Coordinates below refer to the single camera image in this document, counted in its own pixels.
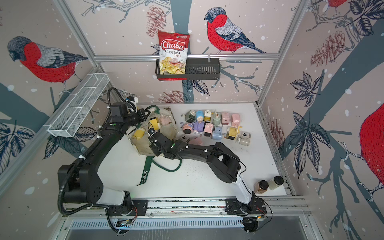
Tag pale green sharpener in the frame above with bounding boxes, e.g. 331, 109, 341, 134
212, 111, 222, 126

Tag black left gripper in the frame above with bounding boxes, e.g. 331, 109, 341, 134
123, 108, 151, 128

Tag yellow black square sharpener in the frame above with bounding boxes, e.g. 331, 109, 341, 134
226, 126, 242, 141

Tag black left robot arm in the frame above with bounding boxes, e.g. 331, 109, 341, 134
57, 95, 152, 215

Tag cream white sharpener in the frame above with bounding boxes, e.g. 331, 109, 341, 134
237, 132, 251, 147

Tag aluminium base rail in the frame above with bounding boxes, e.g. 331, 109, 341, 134
68, 197, 311, 234

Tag purple sharpener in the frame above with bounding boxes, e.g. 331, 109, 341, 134
193, 122, 206, 134

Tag canvas tote bag green handles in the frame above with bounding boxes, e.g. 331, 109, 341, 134
129, 105, 183, 185

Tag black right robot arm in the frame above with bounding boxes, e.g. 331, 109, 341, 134
148, 128, 267, 218

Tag grey blue sharpener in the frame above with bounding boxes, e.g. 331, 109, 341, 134
211, 126, 223, 141

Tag red cassava chips bag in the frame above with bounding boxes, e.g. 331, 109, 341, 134
156, 31, 190, 81

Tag brown spice jar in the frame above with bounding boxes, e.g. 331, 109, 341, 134
254, 180, 269, 194

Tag black wall basket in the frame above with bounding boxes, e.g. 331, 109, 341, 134
155, 58, 221, 81

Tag white wire mesh basket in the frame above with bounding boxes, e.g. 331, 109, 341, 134
48, 73, 110, 137

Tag pink square sharpener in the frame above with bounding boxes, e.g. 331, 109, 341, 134
231, 113, 241, 129

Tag pink face sharpener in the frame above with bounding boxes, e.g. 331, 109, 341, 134
182, 123, 194, 135

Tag pale pink sharpener in bag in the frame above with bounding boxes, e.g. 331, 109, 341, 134
159, 115, 172, 126

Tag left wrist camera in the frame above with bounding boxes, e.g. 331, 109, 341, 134
126, 96, 139, 106

